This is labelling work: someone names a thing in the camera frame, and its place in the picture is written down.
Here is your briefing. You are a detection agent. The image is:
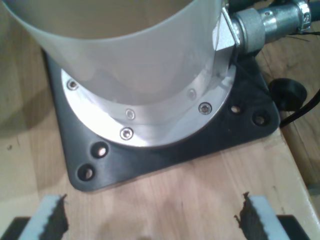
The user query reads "black round rubber plug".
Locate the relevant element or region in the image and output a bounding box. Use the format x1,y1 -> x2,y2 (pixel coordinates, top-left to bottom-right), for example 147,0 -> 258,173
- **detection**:
269,77 -> 308,111

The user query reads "thin black cable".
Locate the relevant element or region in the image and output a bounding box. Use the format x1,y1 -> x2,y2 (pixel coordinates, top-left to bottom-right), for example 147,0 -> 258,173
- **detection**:
279,86 -> 320,128

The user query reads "silver metal cable connector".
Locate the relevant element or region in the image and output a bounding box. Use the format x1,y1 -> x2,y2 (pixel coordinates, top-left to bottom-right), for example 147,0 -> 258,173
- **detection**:
231,0 -> 314,55

